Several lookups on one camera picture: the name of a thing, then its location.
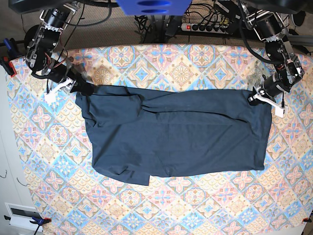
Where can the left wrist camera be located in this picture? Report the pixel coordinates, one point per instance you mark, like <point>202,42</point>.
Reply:
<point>280,112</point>

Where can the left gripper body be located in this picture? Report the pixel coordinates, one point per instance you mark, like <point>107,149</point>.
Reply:
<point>273,85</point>

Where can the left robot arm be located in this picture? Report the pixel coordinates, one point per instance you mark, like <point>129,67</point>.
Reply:
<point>271,30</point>

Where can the white power strip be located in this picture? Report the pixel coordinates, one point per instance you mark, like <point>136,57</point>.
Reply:
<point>205,28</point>

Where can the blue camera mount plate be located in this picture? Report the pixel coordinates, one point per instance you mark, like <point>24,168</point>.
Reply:
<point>154,7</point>

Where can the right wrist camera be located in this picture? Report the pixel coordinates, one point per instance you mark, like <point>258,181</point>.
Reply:
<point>50,98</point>

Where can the blue orange clamp upper left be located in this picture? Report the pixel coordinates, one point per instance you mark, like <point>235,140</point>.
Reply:
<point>5,61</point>

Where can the orange clamp lower right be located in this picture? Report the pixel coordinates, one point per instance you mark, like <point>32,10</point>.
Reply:
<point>307,220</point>

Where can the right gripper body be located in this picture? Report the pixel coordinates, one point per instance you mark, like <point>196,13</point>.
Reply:
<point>61,74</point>

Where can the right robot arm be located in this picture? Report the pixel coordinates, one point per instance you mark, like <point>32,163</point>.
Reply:
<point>40,42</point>

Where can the patterned colourful tablecloth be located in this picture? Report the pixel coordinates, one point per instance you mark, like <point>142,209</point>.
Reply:
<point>56,154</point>

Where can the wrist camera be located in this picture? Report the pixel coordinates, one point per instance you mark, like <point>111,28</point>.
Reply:
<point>280,112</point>
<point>50,98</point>

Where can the dark blue t-shirt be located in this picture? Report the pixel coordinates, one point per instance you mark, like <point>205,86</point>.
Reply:
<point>138,133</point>

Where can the white floor vent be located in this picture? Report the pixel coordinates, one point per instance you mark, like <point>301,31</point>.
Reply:
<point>19,210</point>

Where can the blue orange clamp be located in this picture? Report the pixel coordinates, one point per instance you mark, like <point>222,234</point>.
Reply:
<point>36,221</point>
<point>5,61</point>

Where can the black round stool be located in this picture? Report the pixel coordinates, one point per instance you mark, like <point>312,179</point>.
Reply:
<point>30,34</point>

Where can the blue orange clamp lower left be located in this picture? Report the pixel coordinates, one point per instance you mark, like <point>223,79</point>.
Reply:
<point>36,221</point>

